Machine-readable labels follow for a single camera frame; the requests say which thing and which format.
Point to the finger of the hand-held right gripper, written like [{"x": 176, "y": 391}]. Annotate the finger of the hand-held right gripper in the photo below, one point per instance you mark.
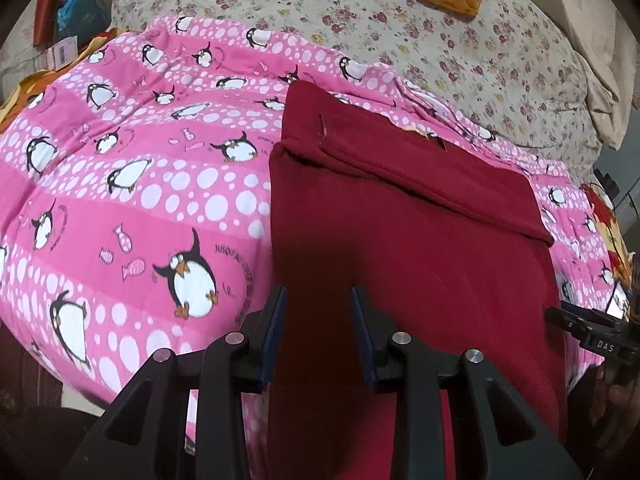
[{"x": 565, "y": 317}]

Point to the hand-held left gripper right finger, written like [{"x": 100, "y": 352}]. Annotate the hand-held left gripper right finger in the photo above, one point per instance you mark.
[{"x": 362, "y": 340}]

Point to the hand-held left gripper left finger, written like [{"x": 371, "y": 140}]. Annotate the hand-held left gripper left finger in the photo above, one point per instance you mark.
[{"x": 272, "y": 340}]

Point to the dark red fleece garment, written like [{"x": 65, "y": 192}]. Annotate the dark red fleece garment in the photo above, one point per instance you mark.
[{"x": 400, "y": 240}]

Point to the person's right hand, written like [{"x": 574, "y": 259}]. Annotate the person's right hand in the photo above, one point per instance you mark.
[{"x": 620, "y": 400}]

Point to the red yellow printed blanket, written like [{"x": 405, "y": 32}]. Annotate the red yellow printed blanket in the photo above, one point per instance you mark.
[{"x": 607, "y": 225}]

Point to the pink penguin print blanket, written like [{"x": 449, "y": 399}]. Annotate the pink penguin print blanket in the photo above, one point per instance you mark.
[{"x": 150, "y": 170}]

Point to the beige pillow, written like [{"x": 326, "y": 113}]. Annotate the beige pillow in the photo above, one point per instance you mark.
[{"x": 595, "y": 60}]

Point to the floral print quilt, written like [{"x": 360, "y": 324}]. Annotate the floral print quilt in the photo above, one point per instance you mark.
[{"x": 400, "y": 35}]

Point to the yellow orange blanket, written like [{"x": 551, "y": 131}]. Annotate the yellow orange blanket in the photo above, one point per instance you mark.
[{"x": 30, "y": 90}]

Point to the white barcode box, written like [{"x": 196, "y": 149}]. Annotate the white barcode box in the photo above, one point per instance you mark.
[{"x": 62, "y": 52}]

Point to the blue plastic bag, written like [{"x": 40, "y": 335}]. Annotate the blue plastic bag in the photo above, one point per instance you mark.
[{"x": 80, "y": 12}]

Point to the red board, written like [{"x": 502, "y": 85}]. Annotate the red board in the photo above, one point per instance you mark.
[{"x": 47, "y": 5}]

